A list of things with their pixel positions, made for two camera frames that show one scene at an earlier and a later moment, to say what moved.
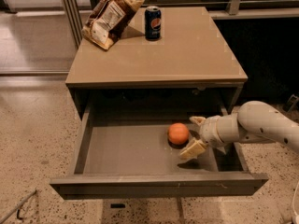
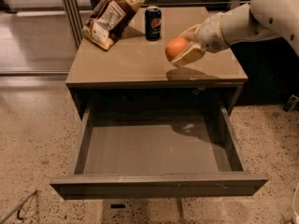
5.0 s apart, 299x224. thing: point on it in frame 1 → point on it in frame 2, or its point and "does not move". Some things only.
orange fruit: (178, 133) → (175, 47)
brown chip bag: (109, 17) does not move
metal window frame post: (69, 3) does not move
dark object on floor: (291, 104) does not move
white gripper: (209, 132) → (209, 34)
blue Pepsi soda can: (152, 22) does not move
